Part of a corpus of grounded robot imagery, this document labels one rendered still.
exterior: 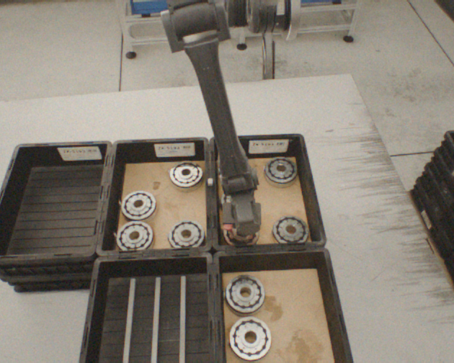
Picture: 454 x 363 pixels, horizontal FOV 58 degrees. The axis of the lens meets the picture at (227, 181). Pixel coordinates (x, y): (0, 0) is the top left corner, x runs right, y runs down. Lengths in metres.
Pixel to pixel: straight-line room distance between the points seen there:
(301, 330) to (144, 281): 0.43
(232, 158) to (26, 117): 1.16
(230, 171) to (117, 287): 0.47
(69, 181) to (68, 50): 2.13
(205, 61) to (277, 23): 0.68
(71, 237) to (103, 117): 0.64
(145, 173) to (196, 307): 0.47
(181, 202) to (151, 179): 0.13
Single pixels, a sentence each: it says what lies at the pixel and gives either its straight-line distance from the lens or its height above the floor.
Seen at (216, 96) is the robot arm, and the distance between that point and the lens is 0.79.
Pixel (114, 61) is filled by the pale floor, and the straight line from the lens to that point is 3.22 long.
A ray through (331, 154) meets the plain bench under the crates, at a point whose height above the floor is 0.70.
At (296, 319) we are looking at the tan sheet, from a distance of 1.11.
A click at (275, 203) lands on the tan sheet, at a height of 0.83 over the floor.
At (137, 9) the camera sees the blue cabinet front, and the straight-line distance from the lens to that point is 3.04.
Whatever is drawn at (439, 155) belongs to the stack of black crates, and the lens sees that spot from 2.05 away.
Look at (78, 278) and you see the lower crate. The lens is 1.24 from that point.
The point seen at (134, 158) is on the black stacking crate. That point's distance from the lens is 1.36.
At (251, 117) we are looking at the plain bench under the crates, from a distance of 1.68.
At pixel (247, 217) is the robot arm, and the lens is 0.93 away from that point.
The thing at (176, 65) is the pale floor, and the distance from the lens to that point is 3.10.
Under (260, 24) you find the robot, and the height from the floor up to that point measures 1.13.
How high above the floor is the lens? 1.88
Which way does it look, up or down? 54 degrees down
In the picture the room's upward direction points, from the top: straight up
